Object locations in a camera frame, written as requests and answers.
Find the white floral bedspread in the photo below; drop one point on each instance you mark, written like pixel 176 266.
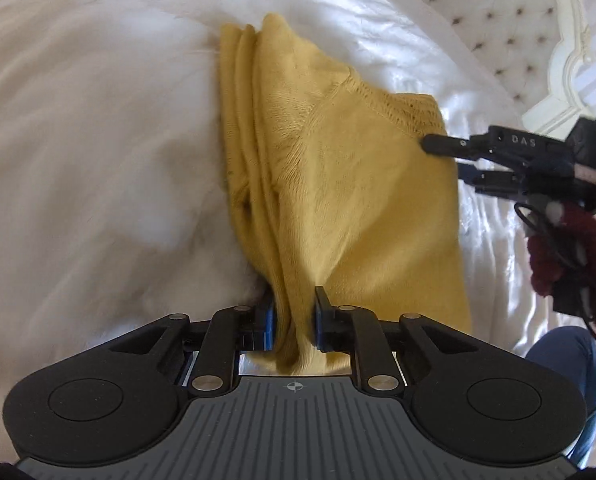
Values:
pixel 103 160

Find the person's leg in blue jeans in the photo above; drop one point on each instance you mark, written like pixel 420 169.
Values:
pixel 562 365

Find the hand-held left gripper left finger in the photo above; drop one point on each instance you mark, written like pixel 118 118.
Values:
pixel 266 322

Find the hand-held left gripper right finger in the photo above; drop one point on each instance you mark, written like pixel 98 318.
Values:
pixel 321 327

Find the yellow knit sweater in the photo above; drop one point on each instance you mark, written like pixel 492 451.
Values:
pixel 357 200

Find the person's right forearm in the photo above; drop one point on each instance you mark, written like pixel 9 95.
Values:
pixel 577 255

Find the cream tufted headboard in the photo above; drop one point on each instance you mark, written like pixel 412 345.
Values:
pixel 502 20

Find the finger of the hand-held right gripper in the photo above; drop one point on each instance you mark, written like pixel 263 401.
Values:
pixel 447 144
pixel 492 181

